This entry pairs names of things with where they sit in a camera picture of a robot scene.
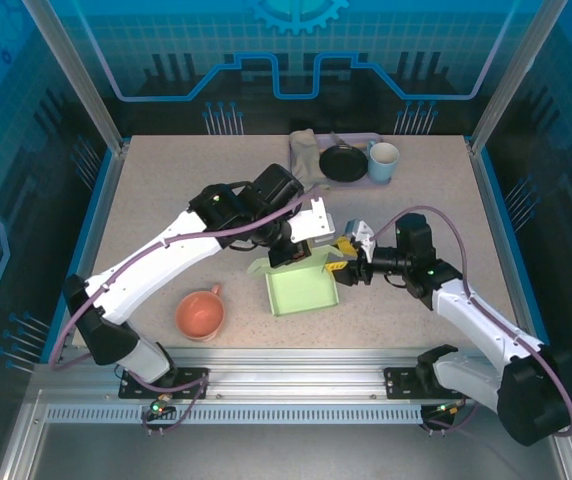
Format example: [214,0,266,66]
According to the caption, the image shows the green paper box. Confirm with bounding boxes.
[245,249,342,318]

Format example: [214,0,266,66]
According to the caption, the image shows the beige folded cloth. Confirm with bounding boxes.
[288,128,332,194]

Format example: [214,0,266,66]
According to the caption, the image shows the black plate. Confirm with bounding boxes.
[319,144,369,183]

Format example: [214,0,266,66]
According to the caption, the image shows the light blue mug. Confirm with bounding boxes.
[367,142,401,186]

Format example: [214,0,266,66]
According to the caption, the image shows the purple tray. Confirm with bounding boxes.
[289,131,398,189]

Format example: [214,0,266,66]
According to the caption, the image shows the orange cup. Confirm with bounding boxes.
[174,283,228,343]

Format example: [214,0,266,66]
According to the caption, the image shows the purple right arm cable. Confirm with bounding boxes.
[373,206,572,439]

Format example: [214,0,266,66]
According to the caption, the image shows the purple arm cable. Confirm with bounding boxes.
[50,184,328,437]
[373,206,572,439]

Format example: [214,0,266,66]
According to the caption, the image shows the aluminium mounting rail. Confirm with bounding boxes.
[30,346,563,407]

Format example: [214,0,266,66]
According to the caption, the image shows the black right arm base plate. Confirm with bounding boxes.
[384,367,467,400]

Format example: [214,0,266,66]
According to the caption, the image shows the green lit cable connector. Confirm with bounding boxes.
[434,399,468,418]
[147,394,175,417]

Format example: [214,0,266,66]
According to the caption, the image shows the slotted cable duct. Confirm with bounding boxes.
[45,405,428,426]

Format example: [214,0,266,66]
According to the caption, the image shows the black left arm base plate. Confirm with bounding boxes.
[118,366,212,400]

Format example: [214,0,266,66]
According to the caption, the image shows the aluminium frame post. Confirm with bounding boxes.
[467,0,557,154]
[20,0,131,154]

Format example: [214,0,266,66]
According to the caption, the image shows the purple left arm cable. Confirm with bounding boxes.
[50,184,328,437]

